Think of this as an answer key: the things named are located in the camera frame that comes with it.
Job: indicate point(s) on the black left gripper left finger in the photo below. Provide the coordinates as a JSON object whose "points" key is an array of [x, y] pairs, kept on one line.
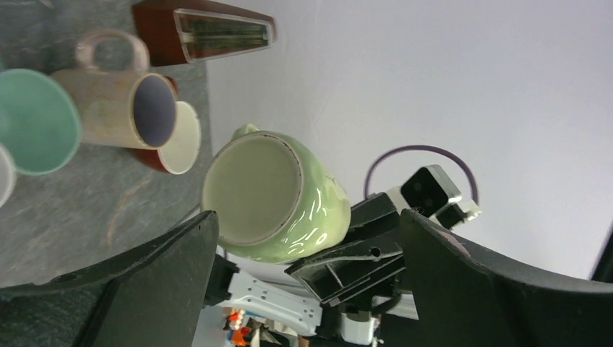
{"points": [[150, 295]]}

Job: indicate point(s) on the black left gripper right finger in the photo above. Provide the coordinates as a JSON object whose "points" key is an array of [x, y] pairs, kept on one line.
{"points": [[469, 295]]}

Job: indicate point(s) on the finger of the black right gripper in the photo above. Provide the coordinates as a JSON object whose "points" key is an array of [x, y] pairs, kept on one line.
{"points": [[353, 273], [372, 217]]}

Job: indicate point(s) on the light green mug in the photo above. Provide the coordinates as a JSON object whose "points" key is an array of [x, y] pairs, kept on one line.
{"points": [[275, 201]]}

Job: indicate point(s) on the red floral mug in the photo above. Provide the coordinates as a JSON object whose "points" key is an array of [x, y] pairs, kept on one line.
{"points": [[175, 143]]}

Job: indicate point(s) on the pink iridescent mug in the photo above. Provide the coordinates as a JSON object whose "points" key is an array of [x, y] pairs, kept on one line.
{"points": [[131, 108]]}

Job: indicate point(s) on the grey blue mug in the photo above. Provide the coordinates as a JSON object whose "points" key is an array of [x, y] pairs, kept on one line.
{"points": [[8, 175]]}

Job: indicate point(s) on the small green teacup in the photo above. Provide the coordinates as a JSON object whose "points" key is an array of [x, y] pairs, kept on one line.
{"points": [[40, 124]]}

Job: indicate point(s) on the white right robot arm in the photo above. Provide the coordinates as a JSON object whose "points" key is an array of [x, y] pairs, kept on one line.
{"points": [[343, 325]]}

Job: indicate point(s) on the brown wooden metronome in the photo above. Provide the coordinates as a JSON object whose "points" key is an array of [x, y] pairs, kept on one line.
{"points": [[180, 32]]}

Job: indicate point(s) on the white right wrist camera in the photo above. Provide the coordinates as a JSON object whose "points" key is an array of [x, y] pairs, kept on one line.
{"points": [[433, 194]]}

